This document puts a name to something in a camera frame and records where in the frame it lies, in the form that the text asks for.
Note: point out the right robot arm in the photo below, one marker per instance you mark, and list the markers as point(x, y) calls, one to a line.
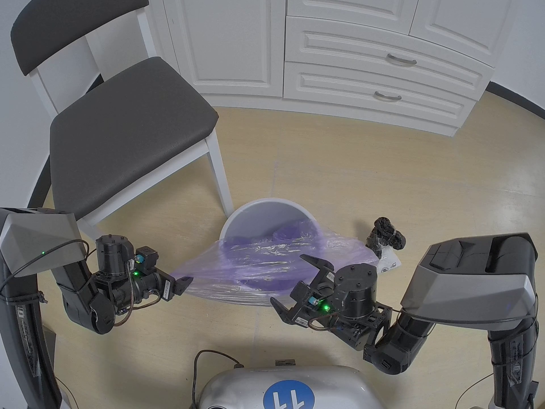
point(468, 279)

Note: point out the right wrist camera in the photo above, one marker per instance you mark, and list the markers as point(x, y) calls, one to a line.
point(301, 293)

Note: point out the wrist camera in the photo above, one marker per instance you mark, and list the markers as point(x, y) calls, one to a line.
point(149, 257)
point(301, 293)

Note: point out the white trash bin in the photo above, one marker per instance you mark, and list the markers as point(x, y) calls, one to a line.
point(255, 215)

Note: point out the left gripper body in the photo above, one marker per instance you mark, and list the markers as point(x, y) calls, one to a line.
point(147, 290)

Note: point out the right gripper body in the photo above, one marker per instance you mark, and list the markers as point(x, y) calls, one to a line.
point(324, 280)

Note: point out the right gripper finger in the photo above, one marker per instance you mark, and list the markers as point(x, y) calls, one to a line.
point(283, 312)
point(321, 266)

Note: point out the purple plastic bag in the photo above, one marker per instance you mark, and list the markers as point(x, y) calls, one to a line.
point(255, 271)

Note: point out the white chair with grey cushions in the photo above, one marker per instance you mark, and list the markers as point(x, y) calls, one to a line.
point(127, 113)

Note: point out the white printed wrapper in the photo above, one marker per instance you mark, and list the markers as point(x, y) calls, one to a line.
point(389, 264)

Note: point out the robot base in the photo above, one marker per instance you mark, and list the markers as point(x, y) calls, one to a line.
point(238, 390)

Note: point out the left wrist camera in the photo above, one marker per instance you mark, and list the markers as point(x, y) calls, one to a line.
point(149, 257)

